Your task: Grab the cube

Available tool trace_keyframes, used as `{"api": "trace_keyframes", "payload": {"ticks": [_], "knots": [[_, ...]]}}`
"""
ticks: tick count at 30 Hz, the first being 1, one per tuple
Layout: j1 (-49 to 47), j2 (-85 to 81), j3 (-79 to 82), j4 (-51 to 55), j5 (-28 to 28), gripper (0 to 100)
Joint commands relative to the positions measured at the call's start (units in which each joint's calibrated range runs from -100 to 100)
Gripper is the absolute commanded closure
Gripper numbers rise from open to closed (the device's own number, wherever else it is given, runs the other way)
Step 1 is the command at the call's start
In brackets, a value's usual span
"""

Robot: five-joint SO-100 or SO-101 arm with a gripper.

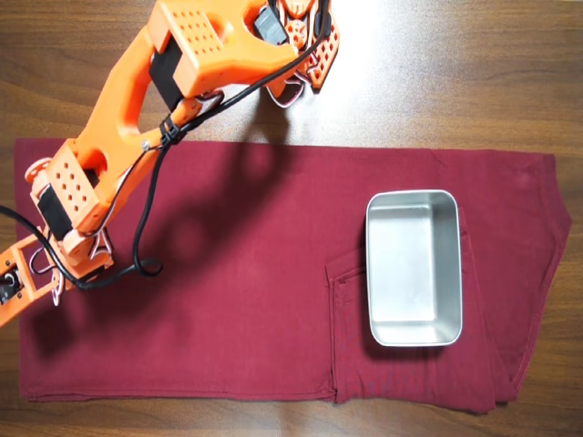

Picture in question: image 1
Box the rectangular metal tray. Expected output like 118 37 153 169
363 188 465 349

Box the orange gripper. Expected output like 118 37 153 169
0 234 63 329

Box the black cable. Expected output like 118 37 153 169
0 0 332 292

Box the maroon cloth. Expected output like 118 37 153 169
13 138 573 416

